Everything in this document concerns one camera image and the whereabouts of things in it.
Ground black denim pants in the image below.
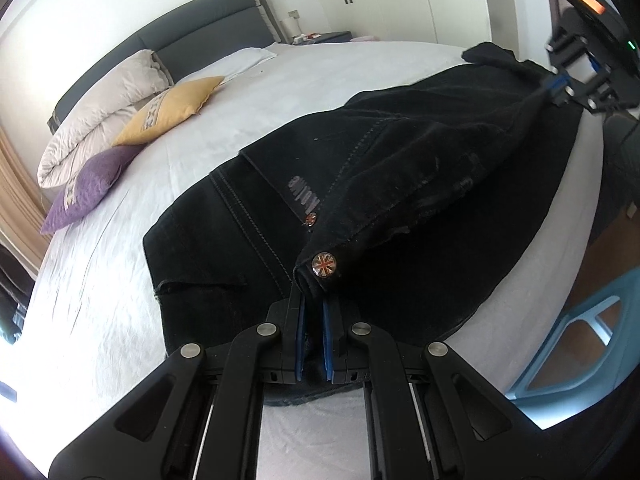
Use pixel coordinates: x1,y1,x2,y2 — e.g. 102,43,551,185
143,42,582,402

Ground white bed with sheet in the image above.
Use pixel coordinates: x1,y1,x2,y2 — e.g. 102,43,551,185
2,41,603,471

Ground light blue plastic stool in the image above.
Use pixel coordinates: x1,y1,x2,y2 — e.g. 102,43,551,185
506,268,639,429

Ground dark bedside table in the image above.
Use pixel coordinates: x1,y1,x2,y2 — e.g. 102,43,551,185
298,32,352,46

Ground purple cushion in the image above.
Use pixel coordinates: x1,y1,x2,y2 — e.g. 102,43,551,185
40,145,144,234

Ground beige curtain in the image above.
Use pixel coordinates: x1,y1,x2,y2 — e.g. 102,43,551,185
0,131,51,278

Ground yellow cushion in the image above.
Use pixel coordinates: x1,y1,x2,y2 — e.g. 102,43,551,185
113,76,224,146

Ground folded beige duvet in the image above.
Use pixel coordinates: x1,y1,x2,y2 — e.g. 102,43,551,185
37,49,174,188

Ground white pillow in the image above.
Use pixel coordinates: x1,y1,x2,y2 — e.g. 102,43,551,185
178,48,277,84

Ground dark grey headboard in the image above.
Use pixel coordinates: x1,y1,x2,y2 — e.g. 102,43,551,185
48,0,288,133

